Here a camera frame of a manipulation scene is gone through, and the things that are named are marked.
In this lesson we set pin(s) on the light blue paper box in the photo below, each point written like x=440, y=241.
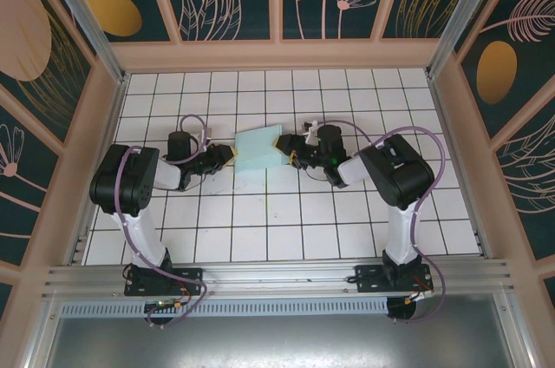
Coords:
x=258, y=151

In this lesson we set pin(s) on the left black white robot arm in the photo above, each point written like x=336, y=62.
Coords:
x=126, y=181

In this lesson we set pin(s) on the grey metal sheet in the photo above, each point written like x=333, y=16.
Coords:
x=277, y=342

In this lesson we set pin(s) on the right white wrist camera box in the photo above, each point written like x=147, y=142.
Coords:
x=310, y=131

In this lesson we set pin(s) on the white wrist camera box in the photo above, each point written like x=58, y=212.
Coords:
x=207, y=134
x=310, y=131

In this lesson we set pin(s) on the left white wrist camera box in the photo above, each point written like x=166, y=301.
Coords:
x=207, y=134

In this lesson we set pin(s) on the aluminium mounting rail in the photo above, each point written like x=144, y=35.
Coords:
x=277, y=274

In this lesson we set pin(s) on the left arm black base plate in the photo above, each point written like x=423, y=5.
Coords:
x=186, y=279

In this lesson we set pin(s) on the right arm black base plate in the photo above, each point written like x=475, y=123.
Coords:
x=368, y=279

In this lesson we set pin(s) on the aluminium corner post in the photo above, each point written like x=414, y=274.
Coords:
x=86, y=16
x=459, y=12

